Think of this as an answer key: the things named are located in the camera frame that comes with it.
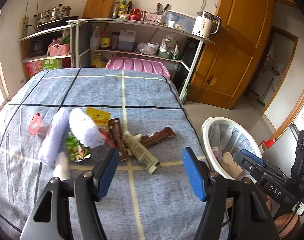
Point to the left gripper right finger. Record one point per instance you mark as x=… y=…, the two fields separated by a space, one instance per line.
x=250 y=217

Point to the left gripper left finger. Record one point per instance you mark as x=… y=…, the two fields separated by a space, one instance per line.
x=50 y=217

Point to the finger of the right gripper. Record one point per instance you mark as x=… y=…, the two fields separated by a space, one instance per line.
x=263 y=163
x=262 y=176

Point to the beige paper bag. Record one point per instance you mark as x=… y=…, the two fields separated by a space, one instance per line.
x=230 y=166

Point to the purple milk carton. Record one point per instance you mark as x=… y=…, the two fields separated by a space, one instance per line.
x=216 y=153

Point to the clear plastic bottle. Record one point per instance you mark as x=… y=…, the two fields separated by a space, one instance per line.
x=62 y=167

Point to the green snack packet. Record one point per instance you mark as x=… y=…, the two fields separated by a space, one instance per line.
x=75 y=150

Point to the red lid plastic cup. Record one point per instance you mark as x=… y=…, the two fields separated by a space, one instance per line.
x=38 y=127

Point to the white foam fruit net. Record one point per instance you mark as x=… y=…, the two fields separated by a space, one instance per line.
x=84 y=129

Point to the brown chocolate bar wrapper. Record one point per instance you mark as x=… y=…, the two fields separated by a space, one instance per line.
x=157 y=137

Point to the yellow snack packet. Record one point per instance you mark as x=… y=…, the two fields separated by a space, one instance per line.
x=100 y=118

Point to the beige tube package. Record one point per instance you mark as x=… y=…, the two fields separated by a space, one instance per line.
x=142 y=154

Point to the white trash bin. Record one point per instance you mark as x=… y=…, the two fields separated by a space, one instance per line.
x=228 y=136

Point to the person's right hand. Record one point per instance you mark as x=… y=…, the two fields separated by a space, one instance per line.
x=287 y=225

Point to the green glass bottle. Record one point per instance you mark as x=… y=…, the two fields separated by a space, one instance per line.
x=185 y=92

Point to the white electric kettle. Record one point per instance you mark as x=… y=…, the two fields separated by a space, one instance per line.
x=206 y=24

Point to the wooden door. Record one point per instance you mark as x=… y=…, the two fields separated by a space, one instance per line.
x=227 y=65

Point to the clear plastic storage bin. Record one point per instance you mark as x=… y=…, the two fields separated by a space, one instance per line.
x=178 y=20

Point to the pink plastic basket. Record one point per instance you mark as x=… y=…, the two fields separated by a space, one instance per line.
x=59 y=49

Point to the white jerry can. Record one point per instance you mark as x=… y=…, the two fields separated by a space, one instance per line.
x=126 y=40

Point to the white metal shelf rack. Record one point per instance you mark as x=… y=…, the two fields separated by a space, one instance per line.
x=176 y=49

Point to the soy sauce bottle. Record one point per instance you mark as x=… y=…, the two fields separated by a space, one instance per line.
x=105 y=37

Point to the steel pot with lid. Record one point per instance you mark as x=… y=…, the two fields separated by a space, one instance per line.
x=55 y=13

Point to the wooden cutting board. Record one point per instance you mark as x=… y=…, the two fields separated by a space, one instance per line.
x=97 y=9

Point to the power strip on wall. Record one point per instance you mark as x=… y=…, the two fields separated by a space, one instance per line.
x=24 y=27

